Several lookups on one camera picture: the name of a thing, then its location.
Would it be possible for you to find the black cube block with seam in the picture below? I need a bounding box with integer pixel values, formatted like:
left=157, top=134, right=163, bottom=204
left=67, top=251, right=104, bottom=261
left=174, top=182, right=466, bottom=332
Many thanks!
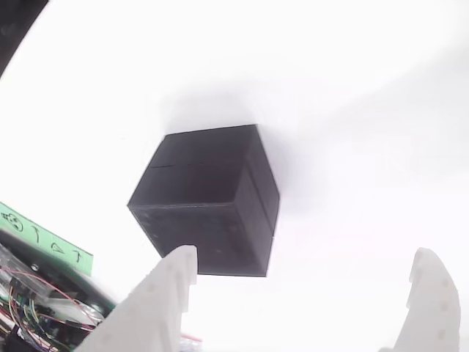
left=127, top=123, right=281, bottom=278

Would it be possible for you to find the electronics box with wires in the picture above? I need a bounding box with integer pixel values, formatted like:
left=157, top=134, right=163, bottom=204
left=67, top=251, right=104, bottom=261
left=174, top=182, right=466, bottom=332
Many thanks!
left=0, top=229, right=119, bottom=352

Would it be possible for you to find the green paper label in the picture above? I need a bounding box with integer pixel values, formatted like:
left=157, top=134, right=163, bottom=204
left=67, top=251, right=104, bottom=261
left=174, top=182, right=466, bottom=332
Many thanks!
left=0, top=200, right=95, bottom=278

